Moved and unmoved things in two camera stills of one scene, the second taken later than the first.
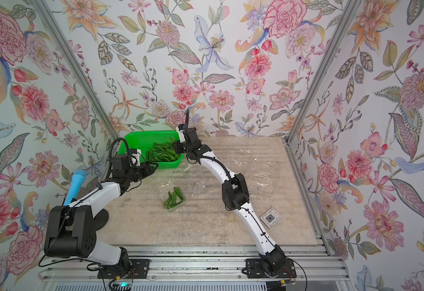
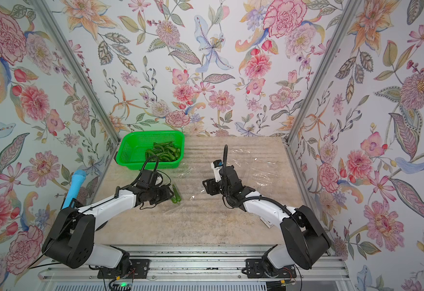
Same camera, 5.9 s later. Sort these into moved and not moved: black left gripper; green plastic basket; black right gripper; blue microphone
Moved: black right gripper; black left gripper
Not moved: green plastic basket; blue microphone
